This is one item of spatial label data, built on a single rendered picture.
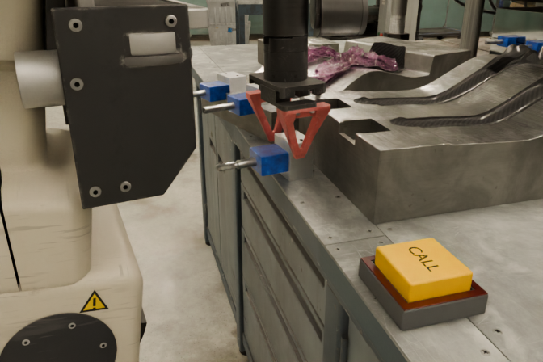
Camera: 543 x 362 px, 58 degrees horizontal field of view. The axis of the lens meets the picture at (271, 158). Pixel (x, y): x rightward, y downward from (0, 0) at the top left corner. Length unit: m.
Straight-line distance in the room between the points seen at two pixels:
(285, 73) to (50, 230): 0.33
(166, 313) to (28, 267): 1.28
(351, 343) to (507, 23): 1.14
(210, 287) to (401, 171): 1.35
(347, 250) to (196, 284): 1.36
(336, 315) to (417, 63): 0.57
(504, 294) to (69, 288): 0.39
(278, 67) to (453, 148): 0.23
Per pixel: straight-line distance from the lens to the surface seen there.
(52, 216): 0.46
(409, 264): 0.44
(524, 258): 0.56
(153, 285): 1.87
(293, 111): 0.59
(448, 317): 0.45
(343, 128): 0.63
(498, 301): 0.49
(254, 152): 0.66
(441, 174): 0.59
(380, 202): 0.56
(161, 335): 1.66
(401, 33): 2.01
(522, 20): 1.55
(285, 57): 0.61
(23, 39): 0.45
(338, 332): 0.69
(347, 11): 0.62
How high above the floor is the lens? 1.07
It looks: 21 degrees down
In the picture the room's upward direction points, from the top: straight up
